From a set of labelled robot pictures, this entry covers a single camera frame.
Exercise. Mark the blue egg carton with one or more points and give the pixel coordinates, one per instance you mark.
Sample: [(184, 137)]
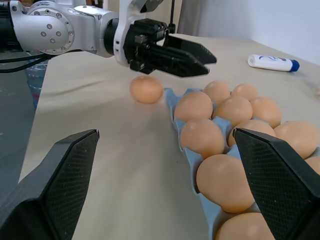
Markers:
[(186, 160)]

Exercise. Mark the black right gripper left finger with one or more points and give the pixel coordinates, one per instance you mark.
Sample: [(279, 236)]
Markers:
[(60, 190)]

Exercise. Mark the clear plastic water bottle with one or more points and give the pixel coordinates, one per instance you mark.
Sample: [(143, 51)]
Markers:
[(35, 82)]

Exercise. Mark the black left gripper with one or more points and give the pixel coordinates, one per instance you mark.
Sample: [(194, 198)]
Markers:
[(142, 37)]

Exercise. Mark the white tube with blue cap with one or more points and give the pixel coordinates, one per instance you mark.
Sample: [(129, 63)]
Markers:
[(271, 63)]

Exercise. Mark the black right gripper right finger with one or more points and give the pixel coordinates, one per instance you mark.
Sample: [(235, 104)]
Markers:
[(282, 185)]

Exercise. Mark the brown egg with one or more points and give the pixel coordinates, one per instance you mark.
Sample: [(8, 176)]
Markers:
[(255, 126), (244, 91), (217, 90), (242, 227), (297, 137), (314, 163), (233, 108), (266, 111), (223, 182), (146, 89), (193, 106), (202, 138)]

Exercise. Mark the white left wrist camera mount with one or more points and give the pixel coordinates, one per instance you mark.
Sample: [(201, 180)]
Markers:
[(123, 37)]

